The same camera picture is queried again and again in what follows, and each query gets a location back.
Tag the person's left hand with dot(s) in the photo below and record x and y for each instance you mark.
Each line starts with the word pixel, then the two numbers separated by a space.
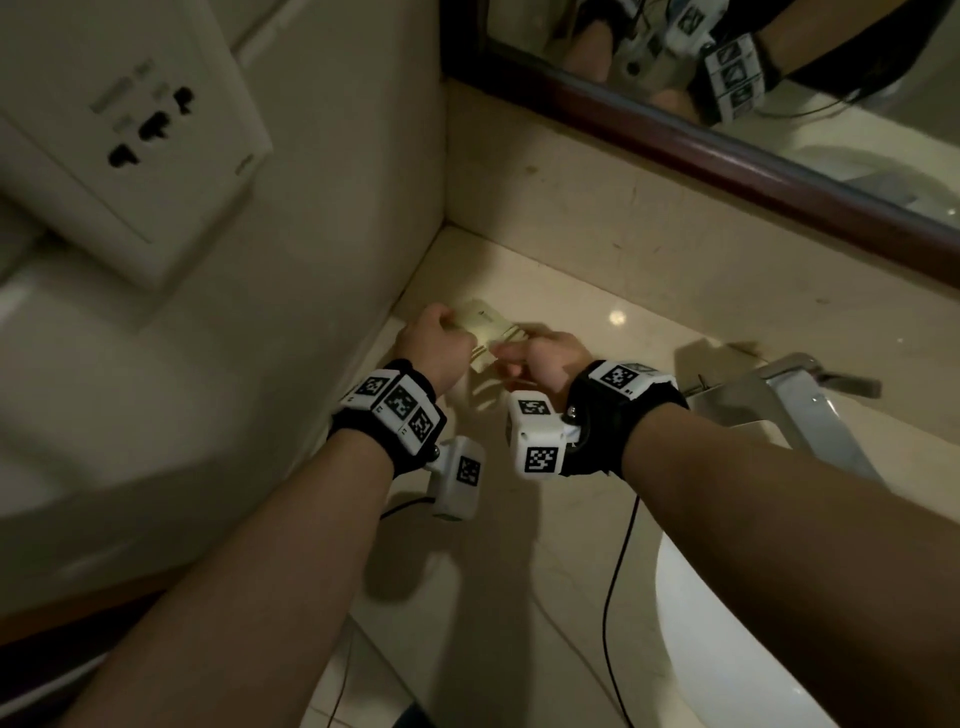
pixel 431 349

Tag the chrome faucet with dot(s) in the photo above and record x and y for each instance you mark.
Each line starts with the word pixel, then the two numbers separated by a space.
pixel 795 409

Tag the person's right fingers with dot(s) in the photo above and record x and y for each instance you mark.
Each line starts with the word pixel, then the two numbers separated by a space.
pixel 511 352

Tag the person's left forearm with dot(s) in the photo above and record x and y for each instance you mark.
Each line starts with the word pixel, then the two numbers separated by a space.
pixel 255 585

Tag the person's right forearm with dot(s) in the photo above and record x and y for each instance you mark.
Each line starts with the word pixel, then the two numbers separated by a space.
pixel 787 540

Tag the person's left fingers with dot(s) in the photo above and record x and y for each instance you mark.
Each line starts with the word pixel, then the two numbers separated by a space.
pixel 442 315

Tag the white sink basin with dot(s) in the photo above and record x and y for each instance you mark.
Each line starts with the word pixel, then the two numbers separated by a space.
pixel 720 652

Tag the small beige paper packet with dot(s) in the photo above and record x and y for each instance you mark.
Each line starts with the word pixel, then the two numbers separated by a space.
pixel 489 324

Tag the dark wood framed mirror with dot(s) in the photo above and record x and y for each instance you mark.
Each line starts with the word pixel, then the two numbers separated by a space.
pixel 750 90

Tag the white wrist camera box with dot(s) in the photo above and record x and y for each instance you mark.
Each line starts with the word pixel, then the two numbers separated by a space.
pixel 538 439
pixel 459 480

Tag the person's right hand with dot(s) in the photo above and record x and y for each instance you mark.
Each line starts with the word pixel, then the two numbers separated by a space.
pixel 551 360

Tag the white wall socket plate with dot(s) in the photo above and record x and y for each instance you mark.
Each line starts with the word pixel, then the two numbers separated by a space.
pixel 127 127

